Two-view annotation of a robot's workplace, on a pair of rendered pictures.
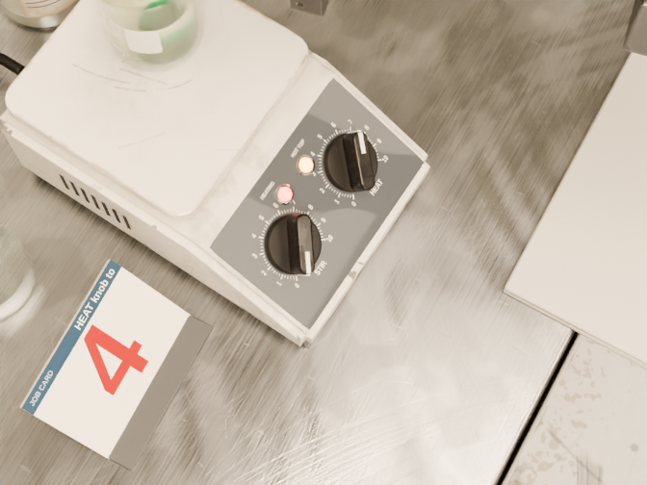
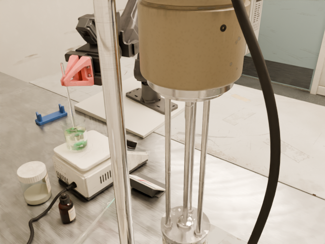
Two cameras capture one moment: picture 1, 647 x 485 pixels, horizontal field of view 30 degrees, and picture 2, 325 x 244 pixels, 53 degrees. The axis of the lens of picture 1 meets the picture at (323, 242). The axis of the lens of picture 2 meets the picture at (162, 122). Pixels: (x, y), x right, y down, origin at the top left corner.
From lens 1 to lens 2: 0.69 m
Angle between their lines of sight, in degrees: 58
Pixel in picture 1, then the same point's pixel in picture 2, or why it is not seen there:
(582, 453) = (175, 133)
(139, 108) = (95, 150)
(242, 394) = (155, 171)
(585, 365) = (159, 131)
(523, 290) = (144, 133)
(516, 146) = not seen: hidden behind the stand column
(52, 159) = (97, 171)
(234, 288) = (136, 154)
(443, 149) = not seen: hidden behind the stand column
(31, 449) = (161, 203)
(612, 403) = not seen: hidden behind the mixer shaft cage
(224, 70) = (92, 139)
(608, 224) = (135, 123)
